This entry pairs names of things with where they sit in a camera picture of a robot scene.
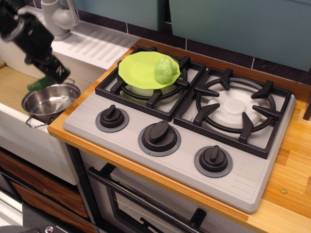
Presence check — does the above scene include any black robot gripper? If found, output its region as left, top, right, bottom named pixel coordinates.
left=11, top=14, right=71, bottom=83

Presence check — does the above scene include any white toy sink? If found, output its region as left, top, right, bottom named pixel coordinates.
left=0, top=21, right=138, bottom=185

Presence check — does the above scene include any wooden drawer front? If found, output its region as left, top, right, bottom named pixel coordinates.
left=0, top=148, right=97, bottom=233

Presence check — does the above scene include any black oven door handle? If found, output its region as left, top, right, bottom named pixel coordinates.
left=87, top=167, right=206, bottom=233

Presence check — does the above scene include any black middle stove knob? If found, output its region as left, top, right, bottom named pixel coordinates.
left=138, top=120, right=181, bottom=157

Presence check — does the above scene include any black left stove knob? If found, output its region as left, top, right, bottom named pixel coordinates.
left=95, top=104, right=129, bottom=133

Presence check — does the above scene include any white right burner cap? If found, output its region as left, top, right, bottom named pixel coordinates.
left=202, top=83, right=269, bottom=129

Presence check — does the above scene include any lime green plastic plate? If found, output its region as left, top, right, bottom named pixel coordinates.
left=118, top=51, right=181, bottom=89

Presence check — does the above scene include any dark green toy pickle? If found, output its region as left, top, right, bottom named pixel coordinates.
left=27, top=76, right=55, bottom=92

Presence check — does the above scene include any black right stove knob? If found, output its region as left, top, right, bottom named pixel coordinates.
left=194, top=145, right=233, bottom=178

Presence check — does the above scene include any grey toy faucet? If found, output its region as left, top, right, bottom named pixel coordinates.
left=41, top=0, right=79, bottom=41

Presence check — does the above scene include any white left burner cap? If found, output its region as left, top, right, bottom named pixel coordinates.
left=125, top=84, right=180, bottom=99

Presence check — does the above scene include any black left burner grate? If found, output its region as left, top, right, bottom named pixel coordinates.
left=95, top=46, right=207, bottom=121

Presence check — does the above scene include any stainless steel pot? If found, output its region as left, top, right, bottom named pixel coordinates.
left=21, top=80, right=81, bottom=128

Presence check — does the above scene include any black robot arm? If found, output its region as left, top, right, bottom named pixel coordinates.
left=0, top=0, right=70, bottom=83

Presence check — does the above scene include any grey toy stove top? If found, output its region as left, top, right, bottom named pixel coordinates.
left=62, top=46, right=297, bottom=214

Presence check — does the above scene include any black right burner grate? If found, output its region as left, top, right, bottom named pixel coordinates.
left=174, top=67, right=294, bottom=159

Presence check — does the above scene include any black burner grate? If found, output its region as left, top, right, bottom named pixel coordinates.
left=174, top=67, right=294, bottom=159
left=95, top=46, right=207, bottom=121

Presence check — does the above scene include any black stove knob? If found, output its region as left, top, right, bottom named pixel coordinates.
left=194, top=145, right=233, bottom=178
left=138, top=120, right=181, bottom=157
left=95, top=104, right=129, bottom=133

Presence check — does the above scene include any light green toy cauliflower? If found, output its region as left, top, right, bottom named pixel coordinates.
left=154, top=56, right=177, bottom=83

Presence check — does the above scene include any white burner cap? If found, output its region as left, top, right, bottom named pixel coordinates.
left=125, top=84, right=180, bottom=99
left=202, top=83, right=269, bottom=129

